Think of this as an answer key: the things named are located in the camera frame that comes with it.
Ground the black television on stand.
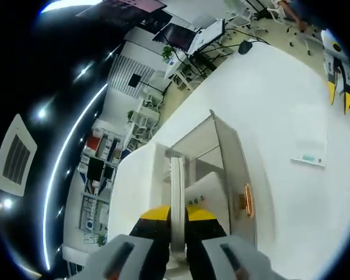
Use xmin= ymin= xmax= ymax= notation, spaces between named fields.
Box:
xmin=128 ymin=73 xmax=144 ymax=89

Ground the white box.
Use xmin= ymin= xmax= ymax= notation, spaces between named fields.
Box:
xmin=289 ymin=130 xmax=329 ymax=169

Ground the black computer mouse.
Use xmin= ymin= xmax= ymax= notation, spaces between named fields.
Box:
xmin=238 ymin=40 xmax=253 ymax=55

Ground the white plastic drawer cabinet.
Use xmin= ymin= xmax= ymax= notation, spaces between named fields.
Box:
xmin=112 ymin=108 xmax=278 ymax=280

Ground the ceiling air conditioner vent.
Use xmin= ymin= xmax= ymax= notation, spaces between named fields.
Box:
xmin=0 ymin=113 xmax=38 ymax=196

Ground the open laptop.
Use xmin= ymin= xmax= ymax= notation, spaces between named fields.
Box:
xmin=153 ymin=19 xmax=226 ymax=55

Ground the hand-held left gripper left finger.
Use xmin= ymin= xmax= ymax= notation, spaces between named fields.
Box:
xmin=78 ymin=205 xmax=172 ymax=280

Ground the curved ceiling light strip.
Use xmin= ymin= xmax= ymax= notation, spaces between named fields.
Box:
xmin=42 ymin=83 xmax=109 ymax=271

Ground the white ring-bound sticky note pad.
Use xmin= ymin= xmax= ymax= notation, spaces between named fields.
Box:
xmin=169 ymin=155 xmax=189 ymax=258

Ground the hanging display screen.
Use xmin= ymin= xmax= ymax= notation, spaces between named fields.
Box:
xmin=75 ymin=0 xmax=167 ymax=19

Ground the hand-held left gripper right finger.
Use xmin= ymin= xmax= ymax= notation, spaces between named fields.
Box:
xmin=185 ymin=206 xmax=277 ymax=280

